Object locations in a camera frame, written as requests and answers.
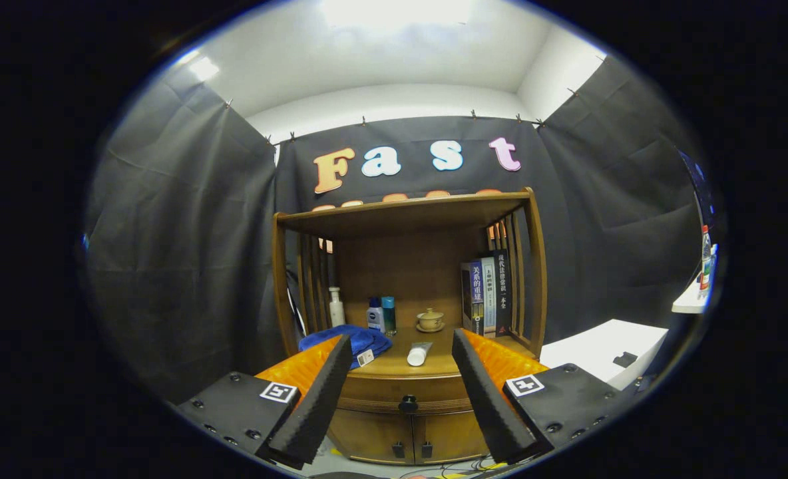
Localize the grey cable behind slats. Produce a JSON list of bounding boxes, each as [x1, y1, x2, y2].
[[286, 269, 303, 335]]

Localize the water bottle red label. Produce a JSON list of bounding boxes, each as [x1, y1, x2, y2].
[[699, 225, 713, 300]]

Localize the blue spine book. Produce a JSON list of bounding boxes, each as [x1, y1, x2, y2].
[[461, 261, 485, 335]]

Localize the wooden countertop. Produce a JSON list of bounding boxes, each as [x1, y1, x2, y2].
[[301, 325, 536, 379]]

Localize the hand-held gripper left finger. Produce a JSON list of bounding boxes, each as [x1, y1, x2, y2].
[[176, 335, 353, 470]]

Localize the wooden cabinet with slatted shelf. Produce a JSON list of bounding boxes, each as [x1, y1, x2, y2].
[[272, 186, 549, 466]]

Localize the ceiling light panel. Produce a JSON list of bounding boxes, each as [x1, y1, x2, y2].
[[321, 0, 475, 31]]

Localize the light spine book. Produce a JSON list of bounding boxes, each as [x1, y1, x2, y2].
[[481, 257, 498, 339]]

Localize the floor cables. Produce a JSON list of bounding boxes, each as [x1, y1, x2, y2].
[[401, 458, 504, 479]]

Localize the black backdrop cloth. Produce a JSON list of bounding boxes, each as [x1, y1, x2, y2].
[[83, 57, 714, 406]]

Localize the black spine book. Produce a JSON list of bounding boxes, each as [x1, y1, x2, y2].
[[493, 249, 512, 337]]

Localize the white side shelf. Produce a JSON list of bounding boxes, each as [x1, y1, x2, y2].
[[672, 273, 715, 315]]

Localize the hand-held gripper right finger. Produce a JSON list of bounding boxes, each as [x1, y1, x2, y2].
[[451, 328, 634, 465]]

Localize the beige lidded tea cup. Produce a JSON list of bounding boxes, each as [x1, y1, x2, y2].
[[415, 308, 446, 333]]

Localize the blue towel with tag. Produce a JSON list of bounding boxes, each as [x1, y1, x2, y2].
[[298, 324, 393, 369]]

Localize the wooden cabinet door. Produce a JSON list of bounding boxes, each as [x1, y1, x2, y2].
[[412, 411, 489, 464], [327, 409, 415, 464]]

